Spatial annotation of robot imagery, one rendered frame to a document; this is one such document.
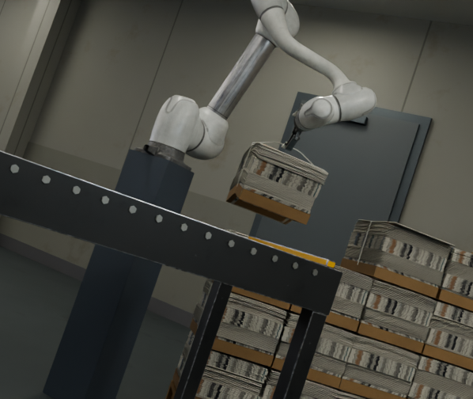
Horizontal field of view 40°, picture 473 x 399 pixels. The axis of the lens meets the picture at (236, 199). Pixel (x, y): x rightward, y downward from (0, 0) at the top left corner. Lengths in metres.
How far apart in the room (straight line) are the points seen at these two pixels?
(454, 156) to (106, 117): 3.31
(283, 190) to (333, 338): 0.61
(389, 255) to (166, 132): 1.01
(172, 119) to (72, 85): 4.39
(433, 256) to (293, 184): 0.66
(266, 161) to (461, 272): 0.94
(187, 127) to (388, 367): 1.25
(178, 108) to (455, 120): 2.96
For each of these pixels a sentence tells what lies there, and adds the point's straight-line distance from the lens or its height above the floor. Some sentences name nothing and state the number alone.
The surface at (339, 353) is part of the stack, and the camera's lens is 2.63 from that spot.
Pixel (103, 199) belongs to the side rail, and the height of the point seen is 0.77.
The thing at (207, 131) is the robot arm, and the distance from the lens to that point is 2.70.
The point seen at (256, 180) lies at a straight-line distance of 2.46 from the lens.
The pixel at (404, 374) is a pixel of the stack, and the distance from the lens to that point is 2.74.
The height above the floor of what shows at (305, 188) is 1.07.
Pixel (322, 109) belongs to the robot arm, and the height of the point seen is 1.33.
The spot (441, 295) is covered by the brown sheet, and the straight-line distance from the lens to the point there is 2.76.
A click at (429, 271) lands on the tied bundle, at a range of 2.73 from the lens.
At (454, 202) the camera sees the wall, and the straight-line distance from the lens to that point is 4.95.
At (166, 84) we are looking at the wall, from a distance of 6.20.
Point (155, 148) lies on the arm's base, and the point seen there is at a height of 1.03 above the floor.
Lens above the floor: 0.77
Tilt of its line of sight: 4 degrees up
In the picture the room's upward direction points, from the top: 19 degrees clockwise
